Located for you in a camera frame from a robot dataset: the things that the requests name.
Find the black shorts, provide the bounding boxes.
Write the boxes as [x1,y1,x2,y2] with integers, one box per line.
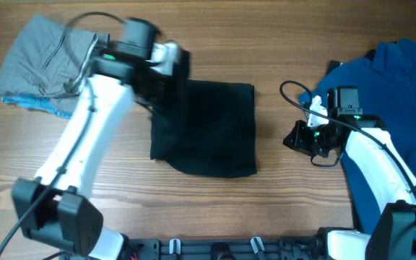
[149,50,259,179]

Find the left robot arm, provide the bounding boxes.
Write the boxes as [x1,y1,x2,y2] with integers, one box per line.
[12,18,183,259]

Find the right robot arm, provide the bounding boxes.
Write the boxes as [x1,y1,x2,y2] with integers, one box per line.
[283,86,416,259]

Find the blue t-shirt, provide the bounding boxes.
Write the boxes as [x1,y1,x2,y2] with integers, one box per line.
[297,38,416,239]

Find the folded grey shorts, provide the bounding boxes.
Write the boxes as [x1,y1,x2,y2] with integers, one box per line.
[0,15,110,113]

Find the folded light blue garment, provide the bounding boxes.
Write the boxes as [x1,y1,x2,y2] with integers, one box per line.
[0,95,72,119]

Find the right black cable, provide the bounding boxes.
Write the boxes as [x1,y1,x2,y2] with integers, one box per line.
[279,79,416,260]

